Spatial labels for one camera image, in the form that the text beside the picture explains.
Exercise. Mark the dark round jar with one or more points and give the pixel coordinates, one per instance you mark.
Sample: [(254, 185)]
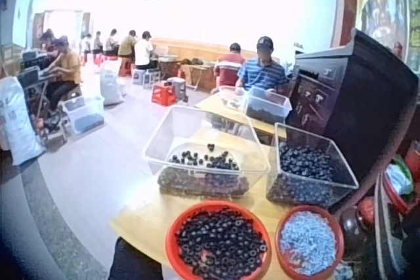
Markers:
[(352, 227)]

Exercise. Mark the long wooden bench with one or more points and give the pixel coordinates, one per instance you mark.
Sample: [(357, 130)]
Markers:
[(197, 50)]

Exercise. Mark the heap of pale blue parts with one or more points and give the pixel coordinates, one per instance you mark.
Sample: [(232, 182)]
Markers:
[(308, 244)]

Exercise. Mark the large red plastic bowl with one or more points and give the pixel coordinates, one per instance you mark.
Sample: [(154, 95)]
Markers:
[(172, 244)]

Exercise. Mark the work table with black parts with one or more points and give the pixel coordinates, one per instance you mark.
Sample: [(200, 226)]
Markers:
[(33, 76)]

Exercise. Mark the pile of black round beads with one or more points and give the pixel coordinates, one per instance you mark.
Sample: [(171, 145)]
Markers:
[(203, 175)]

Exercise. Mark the small clear plastic bin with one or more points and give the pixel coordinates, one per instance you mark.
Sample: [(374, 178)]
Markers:
[(229, 94)]

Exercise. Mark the red basket with bags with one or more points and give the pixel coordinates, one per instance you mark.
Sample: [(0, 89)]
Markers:
[(398, 178)]

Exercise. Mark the large framed painting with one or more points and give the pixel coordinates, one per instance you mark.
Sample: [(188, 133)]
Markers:
[(380, 4)]

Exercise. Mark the large white sack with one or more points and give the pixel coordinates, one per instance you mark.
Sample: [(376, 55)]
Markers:
[(16, 122)]

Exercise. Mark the dark wooden cabinet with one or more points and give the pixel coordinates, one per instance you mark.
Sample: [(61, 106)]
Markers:
[(354, 106)]

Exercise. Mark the small red plastic bowl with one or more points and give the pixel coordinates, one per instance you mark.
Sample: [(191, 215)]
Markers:
[(279, 244)]

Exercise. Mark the heap of dark round beads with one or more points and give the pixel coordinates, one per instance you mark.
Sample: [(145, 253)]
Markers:
[(305, 178)]

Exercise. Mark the wooden folding table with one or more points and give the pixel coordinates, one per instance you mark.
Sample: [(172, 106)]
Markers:
[(210, 104)]

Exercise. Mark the small white sack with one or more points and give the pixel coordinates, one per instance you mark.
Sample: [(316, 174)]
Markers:
[(111, 88)]

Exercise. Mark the clear bin with dark parts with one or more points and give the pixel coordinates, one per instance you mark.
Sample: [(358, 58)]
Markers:
[(265, 109)]

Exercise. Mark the heap of black rings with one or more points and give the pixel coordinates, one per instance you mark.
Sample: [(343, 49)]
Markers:
[(220, 244)]

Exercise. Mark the red plastic stool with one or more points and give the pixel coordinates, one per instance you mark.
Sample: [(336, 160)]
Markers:
[(162, 93), (124, 67)]

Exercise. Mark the grey plastic stool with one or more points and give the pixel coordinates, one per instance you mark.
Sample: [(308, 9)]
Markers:
[(146, 78)]

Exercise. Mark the wide clear plastic bin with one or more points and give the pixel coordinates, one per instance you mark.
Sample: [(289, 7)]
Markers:
[(154, 149)]

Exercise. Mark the clear floor bin with parts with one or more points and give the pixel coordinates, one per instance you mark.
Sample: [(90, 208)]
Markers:
[(83, 116)]

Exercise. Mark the tall clear plastic bin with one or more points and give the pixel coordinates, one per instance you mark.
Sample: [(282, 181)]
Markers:
[(344, 162)]

